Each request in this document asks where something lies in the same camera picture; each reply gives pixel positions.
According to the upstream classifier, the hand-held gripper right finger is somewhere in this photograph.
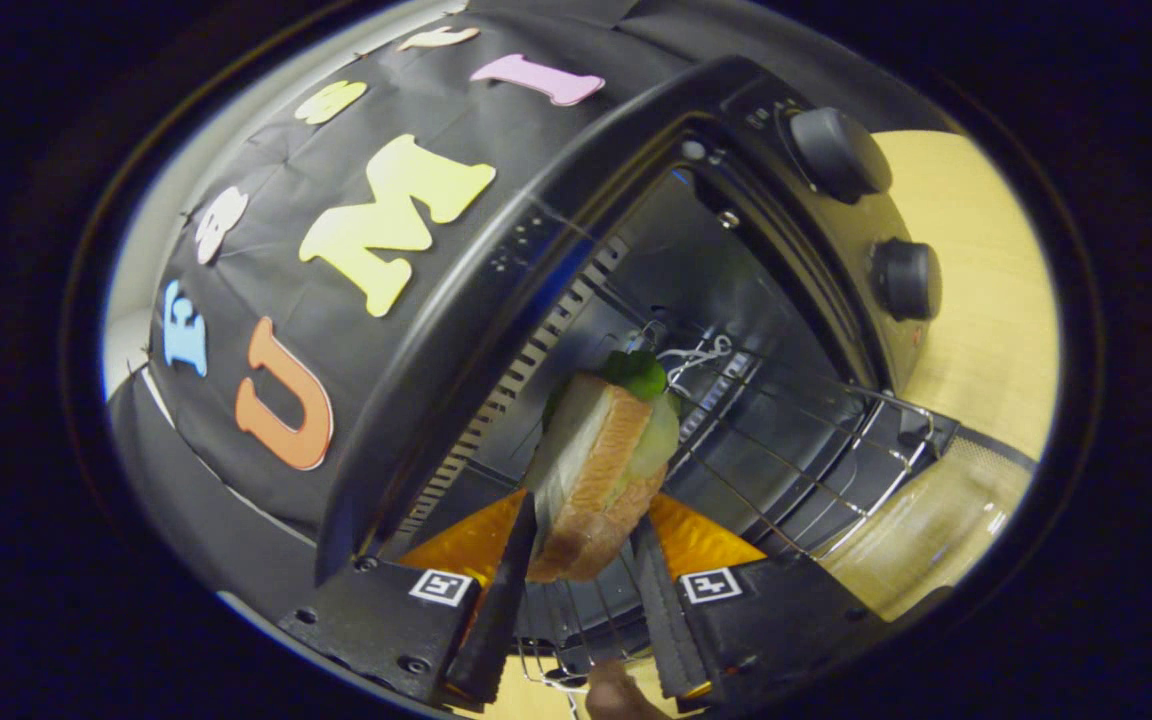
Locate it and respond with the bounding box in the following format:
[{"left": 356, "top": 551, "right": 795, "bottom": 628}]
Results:
[{"left": 631, "top": 492, "right": 887, "bottom": 701}]

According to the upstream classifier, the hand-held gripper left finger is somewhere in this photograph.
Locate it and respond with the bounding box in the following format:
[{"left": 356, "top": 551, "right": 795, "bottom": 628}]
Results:
[{"left": 276, "top": 490, "right": 539, "bottom": 706}]

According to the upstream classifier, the sandwich with lettuce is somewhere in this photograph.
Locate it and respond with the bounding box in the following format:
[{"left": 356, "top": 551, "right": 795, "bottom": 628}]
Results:
[{"left": 526, "top": 350, "right": 682, "bottom": 583}]

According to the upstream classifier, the black toaster oven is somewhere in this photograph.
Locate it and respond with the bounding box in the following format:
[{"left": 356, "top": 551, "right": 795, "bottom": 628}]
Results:
[{"left": 316, "top": 55, "right": 1037, "bottom": 691}]

